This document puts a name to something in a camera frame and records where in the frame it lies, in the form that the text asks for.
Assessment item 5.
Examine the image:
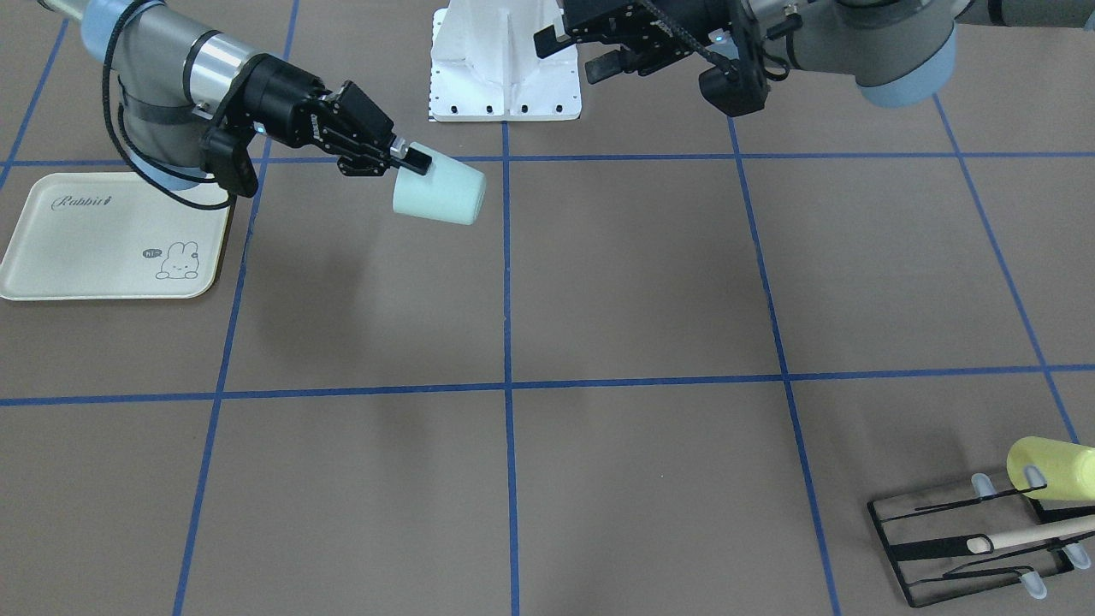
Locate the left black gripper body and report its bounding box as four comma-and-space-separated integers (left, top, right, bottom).
560, 1, 758, 74

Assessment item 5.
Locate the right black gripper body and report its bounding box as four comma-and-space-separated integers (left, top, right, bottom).
227, 54, 397, 176

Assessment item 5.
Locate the pale green plastic cup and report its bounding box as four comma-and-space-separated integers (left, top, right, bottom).
394, 143, 488, 225

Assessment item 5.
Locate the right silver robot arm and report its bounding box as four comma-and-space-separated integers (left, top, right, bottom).
44, 1, 438, 198

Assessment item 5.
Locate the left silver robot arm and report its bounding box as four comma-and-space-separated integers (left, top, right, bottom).
533, 1, 1092, 117

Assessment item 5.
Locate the cream rabbit print tray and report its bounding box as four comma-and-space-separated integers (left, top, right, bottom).
1, 172, 230, 301

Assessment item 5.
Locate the yellow plastic cup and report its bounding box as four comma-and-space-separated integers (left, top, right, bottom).
1006, 435, 1094, 501

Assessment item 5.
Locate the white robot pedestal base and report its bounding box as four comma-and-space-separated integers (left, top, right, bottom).
428, 1, 583, 123

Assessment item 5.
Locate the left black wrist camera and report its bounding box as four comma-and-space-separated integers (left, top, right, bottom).
698, 34, 789, 117

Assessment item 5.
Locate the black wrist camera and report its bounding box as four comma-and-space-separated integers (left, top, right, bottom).
199, 126, 258, 198
698, 34, 789, 117

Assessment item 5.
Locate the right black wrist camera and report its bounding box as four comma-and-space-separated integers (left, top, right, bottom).
199, 126, 258, 198

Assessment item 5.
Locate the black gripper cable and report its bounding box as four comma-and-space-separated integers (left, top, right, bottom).
101, 0, 237, 211

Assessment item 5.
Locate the black wire cup rack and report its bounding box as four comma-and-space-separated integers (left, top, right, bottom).
866, 470, 1092, 608

